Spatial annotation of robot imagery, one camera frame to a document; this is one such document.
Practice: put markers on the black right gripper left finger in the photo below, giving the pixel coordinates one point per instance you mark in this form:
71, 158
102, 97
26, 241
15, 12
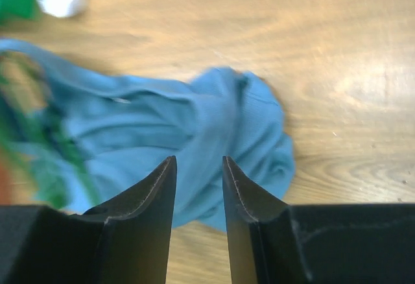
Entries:
123, 240

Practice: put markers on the blue tank top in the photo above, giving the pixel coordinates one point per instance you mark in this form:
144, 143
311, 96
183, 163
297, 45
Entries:
125, 126

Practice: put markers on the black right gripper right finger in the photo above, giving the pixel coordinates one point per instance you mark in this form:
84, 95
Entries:
270, 241

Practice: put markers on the green clothes hanger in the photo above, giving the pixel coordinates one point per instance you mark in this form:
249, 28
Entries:
32, 134

